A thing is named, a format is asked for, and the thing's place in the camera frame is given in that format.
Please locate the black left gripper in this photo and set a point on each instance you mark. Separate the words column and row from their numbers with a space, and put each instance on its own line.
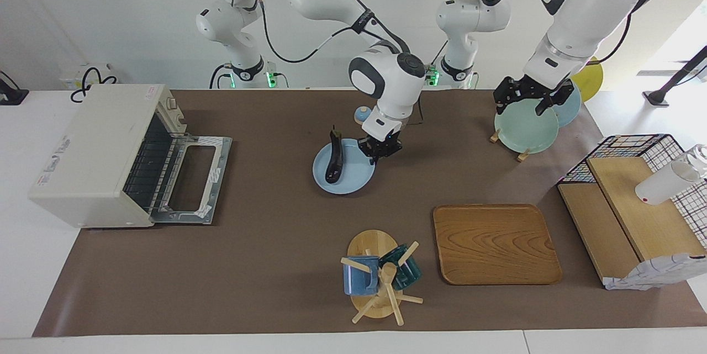
column 527, row 91

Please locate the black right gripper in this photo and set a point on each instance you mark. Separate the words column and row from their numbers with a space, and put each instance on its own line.
column 381, row 147

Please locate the light blue round plate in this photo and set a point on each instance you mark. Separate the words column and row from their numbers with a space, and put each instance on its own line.
column 356, row 174

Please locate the dark purple eggplant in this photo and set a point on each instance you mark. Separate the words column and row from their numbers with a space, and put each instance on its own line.
column 334, row 160

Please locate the glass oven door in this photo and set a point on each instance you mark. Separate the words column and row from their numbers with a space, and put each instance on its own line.
column 218, row 177

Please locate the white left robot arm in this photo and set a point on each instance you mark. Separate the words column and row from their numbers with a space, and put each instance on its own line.
column 585, row 11

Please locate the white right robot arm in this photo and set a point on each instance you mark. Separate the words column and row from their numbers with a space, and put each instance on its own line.
column 386, row 75

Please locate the silver oven knob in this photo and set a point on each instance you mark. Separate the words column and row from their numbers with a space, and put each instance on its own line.
column 172, row 104
column 177, row 116

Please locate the beige toaster oven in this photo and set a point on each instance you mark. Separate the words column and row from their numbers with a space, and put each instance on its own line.
column 88, row 166

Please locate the pale green plate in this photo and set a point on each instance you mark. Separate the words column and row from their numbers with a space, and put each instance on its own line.
column 525, row 130

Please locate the small blue lid cork knob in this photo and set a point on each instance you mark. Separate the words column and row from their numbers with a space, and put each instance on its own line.
column 362, row 116

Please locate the pale blue racked plate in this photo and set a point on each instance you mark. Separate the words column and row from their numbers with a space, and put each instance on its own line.
column 569, row 111

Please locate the wooden plate rack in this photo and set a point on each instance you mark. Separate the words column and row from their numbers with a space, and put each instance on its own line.
column 523, row 155

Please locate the yellow plate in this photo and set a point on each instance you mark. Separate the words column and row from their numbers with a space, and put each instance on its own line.
column 591, row 80

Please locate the wooden mug tree stand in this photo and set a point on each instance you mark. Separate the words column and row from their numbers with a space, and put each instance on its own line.
column 370, row 243

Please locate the dark green mug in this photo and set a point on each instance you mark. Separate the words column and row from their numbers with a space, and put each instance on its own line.
column 406, row 271

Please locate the blue mug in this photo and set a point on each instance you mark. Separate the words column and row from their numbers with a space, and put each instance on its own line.
column 359, row 282

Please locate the brown wooden tray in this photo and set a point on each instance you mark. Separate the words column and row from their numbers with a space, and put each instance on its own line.
column 497, row 243

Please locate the black desk stand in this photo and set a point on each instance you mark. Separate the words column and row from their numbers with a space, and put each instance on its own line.
column 676, row 78

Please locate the brown table mat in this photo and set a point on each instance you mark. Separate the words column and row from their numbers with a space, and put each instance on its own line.
column 248, row 260

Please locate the white cylindrical cup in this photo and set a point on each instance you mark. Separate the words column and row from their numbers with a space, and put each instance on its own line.
column 663, row 185

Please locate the black clamp device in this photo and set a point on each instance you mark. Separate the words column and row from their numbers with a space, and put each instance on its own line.
column 12, row 94

